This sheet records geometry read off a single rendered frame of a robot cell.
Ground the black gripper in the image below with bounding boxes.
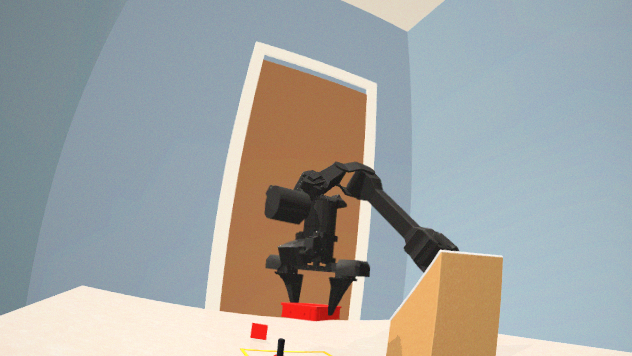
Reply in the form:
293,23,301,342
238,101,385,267
265,226,370,316

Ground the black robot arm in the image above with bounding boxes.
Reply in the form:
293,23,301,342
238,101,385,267
264,161,460,273

